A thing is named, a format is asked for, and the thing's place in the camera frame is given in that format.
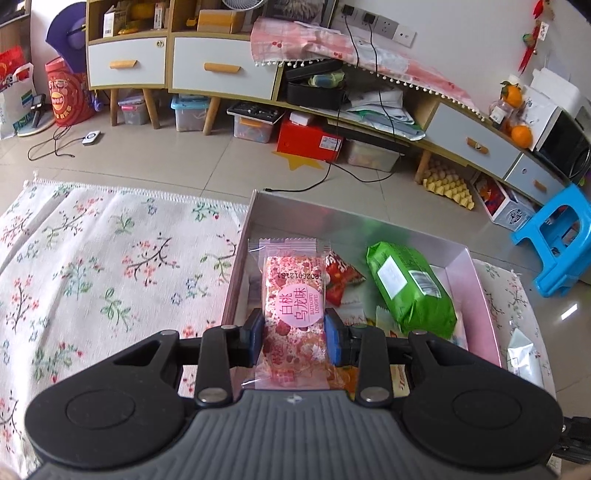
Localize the wide clear storage box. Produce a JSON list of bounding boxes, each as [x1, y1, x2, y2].
[[226, 102, 284, 144]]

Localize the black case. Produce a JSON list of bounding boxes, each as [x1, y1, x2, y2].
[[283, 62, 352, 110]]

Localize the pink nougat packet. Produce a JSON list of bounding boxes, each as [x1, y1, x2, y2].
[[242, 237, 345, 393]]

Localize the blue lid storage box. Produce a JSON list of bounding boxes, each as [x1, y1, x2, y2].
[[171, 95, 211, 134]]

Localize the cream white snack packet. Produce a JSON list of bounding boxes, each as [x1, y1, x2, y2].
[[507, 328, 546, 388]]

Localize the pink cardboard box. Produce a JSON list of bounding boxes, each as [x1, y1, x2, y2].
[[221, 189, 504, 402]]

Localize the narrow white drawer cabinet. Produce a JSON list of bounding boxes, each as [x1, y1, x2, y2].
[[85, 0, 171, 130]]

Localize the white printed cardboard box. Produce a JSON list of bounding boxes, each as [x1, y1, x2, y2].
[[471, 173, 539, 232]]

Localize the black handheld device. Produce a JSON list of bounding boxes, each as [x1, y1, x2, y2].
[[28, 93, 48, 127]]

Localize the floral tablecloth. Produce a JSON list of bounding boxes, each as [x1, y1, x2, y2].
[[0, 178, 555, 480]]

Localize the white small box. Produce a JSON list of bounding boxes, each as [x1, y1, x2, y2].
[[102, 7, 127, 38]]

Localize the stack of white papers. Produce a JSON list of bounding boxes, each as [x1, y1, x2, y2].
[[344, 88, 426, 141]]

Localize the blue plastic stool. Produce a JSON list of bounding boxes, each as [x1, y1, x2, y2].
[[510, 184, 591, 298]]

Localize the white foam box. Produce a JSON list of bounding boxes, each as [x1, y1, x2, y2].
[[531, 69, 585, 112]]

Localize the black power cable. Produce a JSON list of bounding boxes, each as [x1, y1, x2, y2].
[[263, 9, 411, 195]]

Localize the gold snack packet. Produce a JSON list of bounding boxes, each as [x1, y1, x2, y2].
[[390, 362, 413, 398]]

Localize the glass jar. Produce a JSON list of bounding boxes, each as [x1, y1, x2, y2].
[[489, 99, 513, 130]]

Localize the red drum container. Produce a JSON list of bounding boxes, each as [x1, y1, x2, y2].
[[45, 55, 98, 127]]

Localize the red hanging ornament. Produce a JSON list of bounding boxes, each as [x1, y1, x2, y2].
[[517, 0, 550, 75]]

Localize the white microwave oven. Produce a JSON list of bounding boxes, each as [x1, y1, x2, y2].
[[533, 106, 591, 178]]

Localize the yellow egg tray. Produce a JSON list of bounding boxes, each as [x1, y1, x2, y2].
[[421, 157, 476, 210]]

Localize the low wooden media stand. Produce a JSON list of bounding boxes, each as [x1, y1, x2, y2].
[[274, 60, 573, 206]]

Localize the purple fan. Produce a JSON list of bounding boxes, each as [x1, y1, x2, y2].
[[46, 2, 90, 75]]

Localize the white shopping bag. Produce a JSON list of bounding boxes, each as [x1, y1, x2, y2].
[[0, 62, 38, 141]]

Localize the wide white drawer cabinet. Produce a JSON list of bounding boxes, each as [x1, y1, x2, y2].
[[167, 0, 284, 134]]

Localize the green snack packet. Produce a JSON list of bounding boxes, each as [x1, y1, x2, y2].
[[366, 241, 458, 337]]

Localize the thin black cable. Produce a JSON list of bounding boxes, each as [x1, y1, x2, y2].
[[28, 124, 88, 160]]

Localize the red snack packet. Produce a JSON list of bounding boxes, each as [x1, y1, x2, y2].
[[323, 251, 366, 308]]

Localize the pink checked cloth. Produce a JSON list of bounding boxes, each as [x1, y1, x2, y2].
[[249, 17, 485, 121]]

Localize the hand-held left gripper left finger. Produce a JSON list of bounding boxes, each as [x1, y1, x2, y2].
[[112, 308, 265, 408]]

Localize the red gift bag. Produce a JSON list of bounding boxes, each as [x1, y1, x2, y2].
[[0, 45, 26, 93]]

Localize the clear grey lid storage box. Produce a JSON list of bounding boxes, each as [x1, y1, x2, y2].
[[117, 95, 151, 126]]

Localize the white wall socket strip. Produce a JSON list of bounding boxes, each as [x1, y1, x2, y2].
[[339, 2, 416, 47]]

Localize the yellow cardboard box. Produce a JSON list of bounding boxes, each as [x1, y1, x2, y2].
[[198, 9, 245, 34]]

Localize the red cardboard box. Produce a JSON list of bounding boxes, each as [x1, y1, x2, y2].
[[276, 113, 345, 162]]

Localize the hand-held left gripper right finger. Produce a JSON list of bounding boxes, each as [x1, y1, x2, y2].
[[324, 308, 481, 408]]

